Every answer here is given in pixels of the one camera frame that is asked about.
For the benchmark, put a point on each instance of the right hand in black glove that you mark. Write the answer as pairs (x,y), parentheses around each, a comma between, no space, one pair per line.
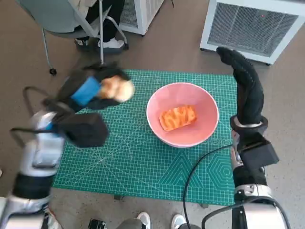
(250,95)

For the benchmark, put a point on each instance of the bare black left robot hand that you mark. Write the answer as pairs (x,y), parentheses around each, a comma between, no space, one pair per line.
(83,93)

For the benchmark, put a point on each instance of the round bread bun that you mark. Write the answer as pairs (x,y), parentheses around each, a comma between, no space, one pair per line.
(119,89)

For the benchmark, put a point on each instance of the pink bowl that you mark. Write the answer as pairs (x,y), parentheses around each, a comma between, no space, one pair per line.
(202,114)

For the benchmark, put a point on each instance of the long bread loaf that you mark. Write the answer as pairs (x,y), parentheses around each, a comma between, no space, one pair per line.
(178,117)

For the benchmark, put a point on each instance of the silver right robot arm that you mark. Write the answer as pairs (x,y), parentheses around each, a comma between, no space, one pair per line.
(250,176)

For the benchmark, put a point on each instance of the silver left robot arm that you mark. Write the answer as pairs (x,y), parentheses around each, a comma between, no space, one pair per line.
(40,152)

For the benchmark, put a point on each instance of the large white grille unit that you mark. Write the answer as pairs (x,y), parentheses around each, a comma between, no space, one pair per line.
(250,28)

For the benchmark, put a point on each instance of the person in cream coat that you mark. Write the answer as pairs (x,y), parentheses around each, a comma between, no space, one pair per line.
(112,21)

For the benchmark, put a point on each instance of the grey office chair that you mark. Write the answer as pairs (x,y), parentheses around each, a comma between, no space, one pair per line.
(54,16)

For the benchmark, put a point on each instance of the green cutting mat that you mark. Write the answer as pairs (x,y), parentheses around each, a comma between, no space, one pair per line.
(133,167)

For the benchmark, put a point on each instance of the white grille unit with slats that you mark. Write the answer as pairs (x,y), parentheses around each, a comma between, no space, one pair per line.
(140,14)

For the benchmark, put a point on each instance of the black table foot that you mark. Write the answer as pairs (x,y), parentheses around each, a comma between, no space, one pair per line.
(118,197)

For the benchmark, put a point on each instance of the small black device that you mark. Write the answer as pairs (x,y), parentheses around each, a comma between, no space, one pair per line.
(96,224)

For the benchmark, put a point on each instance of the white shoe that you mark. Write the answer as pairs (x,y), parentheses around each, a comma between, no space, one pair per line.
(178,220)
(143,219)

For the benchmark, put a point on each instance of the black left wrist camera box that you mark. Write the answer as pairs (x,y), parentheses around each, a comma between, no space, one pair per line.
(85,130)

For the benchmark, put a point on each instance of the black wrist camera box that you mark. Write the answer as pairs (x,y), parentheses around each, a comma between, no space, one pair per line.
(259,152)
(85,130)

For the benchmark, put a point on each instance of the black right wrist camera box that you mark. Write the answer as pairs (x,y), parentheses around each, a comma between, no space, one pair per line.
(259,152)

